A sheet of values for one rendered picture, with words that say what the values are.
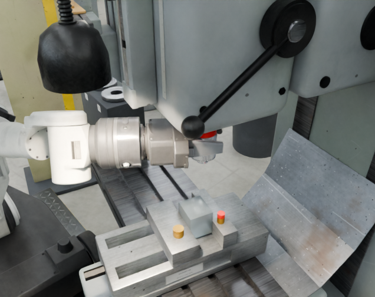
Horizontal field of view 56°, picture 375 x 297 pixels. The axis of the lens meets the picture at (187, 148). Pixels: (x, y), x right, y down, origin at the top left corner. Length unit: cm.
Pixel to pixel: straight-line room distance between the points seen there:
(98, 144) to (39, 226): 96
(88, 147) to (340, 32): 41
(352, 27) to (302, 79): 9
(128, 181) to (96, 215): 130
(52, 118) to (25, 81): 172
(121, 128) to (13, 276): 87
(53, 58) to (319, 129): 71
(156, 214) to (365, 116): 49
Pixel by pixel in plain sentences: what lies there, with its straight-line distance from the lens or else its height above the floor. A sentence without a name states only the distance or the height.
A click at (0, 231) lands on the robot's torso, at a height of 68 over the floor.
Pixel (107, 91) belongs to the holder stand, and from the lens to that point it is 111.
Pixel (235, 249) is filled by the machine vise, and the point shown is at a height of 98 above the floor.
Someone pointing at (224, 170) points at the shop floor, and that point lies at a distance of 263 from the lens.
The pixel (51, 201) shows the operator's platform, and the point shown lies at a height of 40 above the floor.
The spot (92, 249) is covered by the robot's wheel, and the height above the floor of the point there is 59.
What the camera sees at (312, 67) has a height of 139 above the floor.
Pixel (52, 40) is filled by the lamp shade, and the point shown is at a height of 147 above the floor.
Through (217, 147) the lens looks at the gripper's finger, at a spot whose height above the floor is 124.
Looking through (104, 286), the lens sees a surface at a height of 85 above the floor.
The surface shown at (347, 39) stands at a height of 143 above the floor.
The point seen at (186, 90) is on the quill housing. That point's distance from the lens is 45.
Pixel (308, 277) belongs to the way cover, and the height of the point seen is 88.
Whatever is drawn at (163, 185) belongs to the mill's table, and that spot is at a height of 93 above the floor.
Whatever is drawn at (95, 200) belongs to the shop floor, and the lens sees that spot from 244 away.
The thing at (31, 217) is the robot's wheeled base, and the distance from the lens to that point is 156.
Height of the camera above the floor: 157
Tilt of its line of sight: 33 degrees down
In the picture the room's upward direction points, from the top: straight up
